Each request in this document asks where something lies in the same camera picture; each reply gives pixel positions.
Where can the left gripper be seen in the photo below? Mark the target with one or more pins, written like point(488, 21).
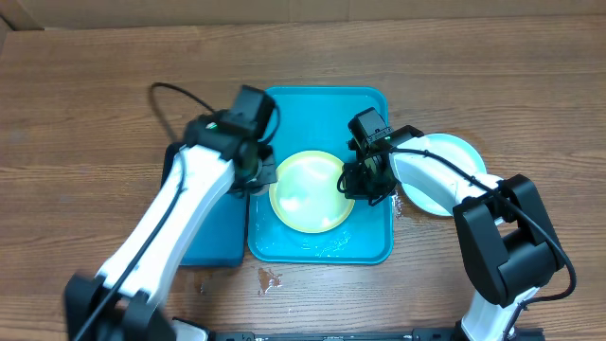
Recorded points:
point(269, 174)

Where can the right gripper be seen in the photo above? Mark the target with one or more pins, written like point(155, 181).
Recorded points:
point(359, 179)

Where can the yellow-green plate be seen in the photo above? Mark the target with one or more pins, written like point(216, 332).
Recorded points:
point(305, 195)

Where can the light blue plate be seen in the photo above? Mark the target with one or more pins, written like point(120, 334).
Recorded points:
point(456, 150)

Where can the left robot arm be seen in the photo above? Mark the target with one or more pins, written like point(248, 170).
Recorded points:
point(125, 299)

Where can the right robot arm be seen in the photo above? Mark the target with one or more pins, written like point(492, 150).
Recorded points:
point(509, 247)

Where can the large teal plastic tray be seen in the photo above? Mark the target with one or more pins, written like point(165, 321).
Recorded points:
point(315, 118)

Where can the small black tray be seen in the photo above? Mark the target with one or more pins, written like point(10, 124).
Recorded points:
point(206, 226)

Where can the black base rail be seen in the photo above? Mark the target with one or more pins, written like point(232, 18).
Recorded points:
point(331, 336)

